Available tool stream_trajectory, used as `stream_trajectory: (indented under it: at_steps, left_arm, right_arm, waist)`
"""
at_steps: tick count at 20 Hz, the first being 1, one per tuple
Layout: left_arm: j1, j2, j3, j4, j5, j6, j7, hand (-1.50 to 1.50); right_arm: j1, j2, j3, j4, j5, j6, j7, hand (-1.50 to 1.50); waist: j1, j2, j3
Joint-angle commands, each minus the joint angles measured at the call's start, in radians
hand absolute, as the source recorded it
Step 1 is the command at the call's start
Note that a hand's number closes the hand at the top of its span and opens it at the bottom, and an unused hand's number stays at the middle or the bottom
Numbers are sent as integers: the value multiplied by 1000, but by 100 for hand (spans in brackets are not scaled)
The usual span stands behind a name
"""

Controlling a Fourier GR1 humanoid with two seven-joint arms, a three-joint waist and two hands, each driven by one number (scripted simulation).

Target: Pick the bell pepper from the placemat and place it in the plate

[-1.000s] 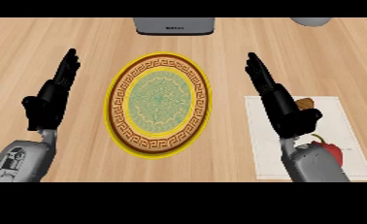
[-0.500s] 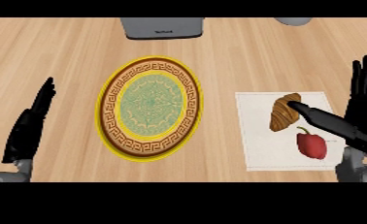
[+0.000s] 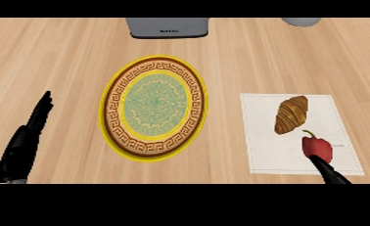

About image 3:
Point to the yellow patterned plate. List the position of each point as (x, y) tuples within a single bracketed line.
[(154, 108)]

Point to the brown croissant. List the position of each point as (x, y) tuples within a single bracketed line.
[(290, 114)]

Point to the grey appliance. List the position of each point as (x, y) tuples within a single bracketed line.
[(167, 27)]

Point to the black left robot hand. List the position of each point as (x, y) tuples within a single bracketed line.
[(21, 142)]

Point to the white placemat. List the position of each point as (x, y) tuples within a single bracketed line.
[(284, 151)]

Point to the red bell pepper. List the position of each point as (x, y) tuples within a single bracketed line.
[(317, 147)]

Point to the pale grey round object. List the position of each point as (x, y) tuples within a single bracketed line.
[(300, 21)]

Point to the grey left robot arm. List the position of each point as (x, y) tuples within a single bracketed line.
[(15, 181)]

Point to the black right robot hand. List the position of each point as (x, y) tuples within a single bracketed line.
[(328, 172)]

